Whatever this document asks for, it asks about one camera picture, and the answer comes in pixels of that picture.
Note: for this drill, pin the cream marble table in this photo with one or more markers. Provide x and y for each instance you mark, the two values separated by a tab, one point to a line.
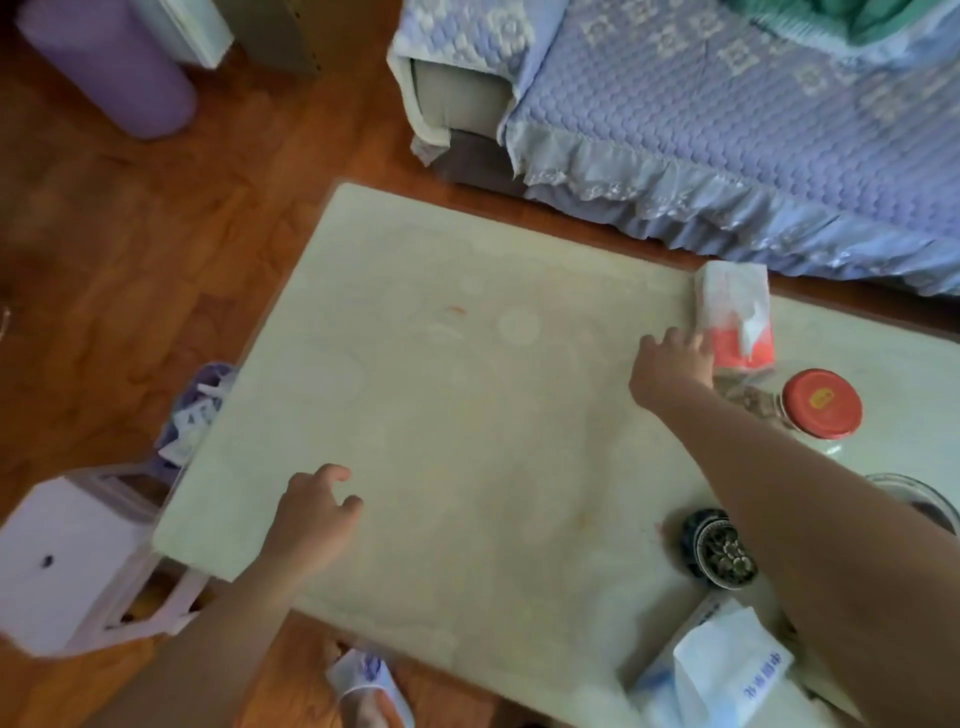
450	465

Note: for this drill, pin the white red tissue pack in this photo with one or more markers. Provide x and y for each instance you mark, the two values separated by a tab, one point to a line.
731	300

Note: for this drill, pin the person's right forearm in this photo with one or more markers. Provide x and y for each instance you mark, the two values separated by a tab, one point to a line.
825	540

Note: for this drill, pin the purple quilted sofa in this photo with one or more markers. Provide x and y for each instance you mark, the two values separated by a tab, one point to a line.
712	112

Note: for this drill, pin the white slipper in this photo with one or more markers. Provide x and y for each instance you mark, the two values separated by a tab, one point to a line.
371	686

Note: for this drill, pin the purple cylindrical stool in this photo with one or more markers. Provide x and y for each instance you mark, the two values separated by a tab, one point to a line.
112	67

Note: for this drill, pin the dark patterned canister lid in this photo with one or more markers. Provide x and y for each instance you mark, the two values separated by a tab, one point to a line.
720	551

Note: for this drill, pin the white blue tissue pack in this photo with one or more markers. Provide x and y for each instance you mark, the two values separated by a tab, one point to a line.
720	667

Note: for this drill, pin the red lid glass jar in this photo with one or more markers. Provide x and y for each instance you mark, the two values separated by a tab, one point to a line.
821	405

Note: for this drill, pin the person's left hand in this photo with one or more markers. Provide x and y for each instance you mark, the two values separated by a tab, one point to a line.
315	525

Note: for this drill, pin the person's left forearm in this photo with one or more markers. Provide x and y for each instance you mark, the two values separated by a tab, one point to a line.
195	660

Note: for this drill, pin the person's right hand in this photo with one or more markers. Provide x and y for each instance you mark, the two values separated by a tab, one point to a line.
671	371

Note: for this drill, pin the pink plastic stool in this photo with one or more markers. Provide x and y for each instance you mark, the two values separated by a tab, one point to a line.
67	555

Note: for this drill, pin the small bin with lavender bag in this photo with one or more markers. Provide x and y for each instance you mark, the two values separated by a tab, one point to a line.
191	420

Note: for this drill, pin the green blanket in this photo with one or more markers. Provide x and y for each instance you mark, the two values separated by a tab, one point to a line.
862	19

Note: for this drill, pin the grey open canister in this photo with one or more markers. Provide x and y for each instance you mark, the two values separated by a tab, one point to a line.
930	510

